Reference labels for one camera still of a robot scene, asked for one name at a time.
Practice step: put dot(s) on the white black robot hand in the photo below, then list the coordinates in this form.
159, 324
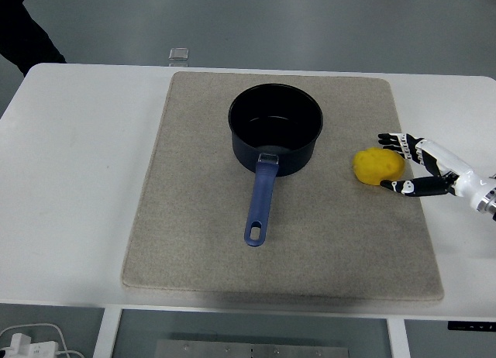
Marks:
467, 181

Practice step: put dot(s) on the black table control panel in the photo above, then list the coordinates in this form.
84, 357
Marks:
470, 326

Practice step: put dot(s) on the white table leg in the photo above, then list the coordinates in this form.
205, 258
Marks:
105, 334
398, 340

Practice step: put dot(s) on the beige fabric mat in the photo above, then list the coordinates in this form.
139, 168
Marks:
201, 203

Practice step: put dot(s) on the grey metal plate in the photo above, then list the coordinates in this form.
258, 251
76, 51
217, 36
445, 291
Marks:
252, 350

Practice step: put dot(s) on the small grey floor box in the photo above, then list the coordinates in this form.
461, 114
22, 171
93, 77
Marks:
179, 55

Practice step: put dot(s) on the person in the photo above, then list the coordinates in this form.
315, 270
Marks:
23, 36

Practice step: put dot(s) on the white power adapter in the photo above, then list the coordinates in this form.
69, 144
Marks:
27, 346

